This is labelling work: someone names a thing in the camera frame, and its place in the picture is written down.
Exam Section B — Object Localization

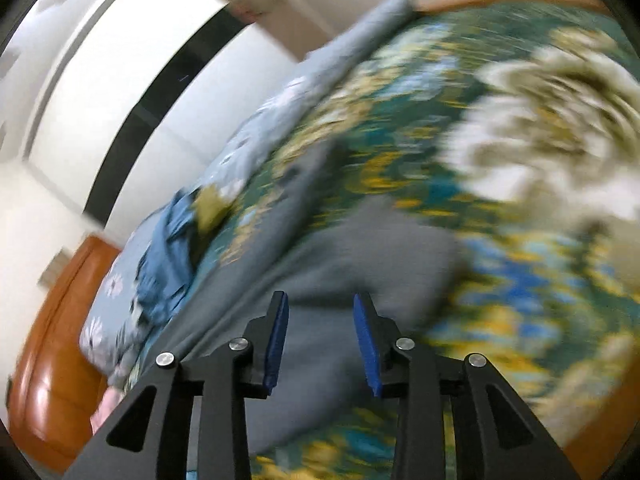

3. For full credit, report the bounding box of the grey hooded sweatshirt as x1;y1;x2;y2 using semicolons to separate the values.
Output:
152;139;463;454

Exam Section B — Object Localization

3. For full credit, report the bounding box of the blue garment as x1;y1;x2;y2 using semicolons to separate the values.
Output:
136;191;198;332

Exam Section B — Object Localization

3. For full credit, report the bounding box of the grey daisy print duvet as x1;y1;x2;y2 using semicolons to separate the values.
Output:
79;0;416;391

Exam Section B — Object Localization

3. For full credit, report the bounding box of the olive yellow garment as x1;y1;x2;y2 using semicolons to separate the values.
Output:
192;185;232;246

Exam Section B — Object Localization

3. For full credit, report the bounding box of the orange wooden headboard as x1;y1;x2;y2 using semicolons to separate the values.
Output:
8;235;119;474

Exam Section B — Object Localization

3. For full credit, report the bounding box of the teal floral bed blanket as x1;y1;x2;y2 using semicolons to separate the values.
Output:
204;1;639;479

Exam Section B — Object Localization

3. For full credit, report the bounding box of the white wardrobe with black stripe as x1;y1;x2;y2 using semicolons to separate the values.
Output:
27;0;296;240

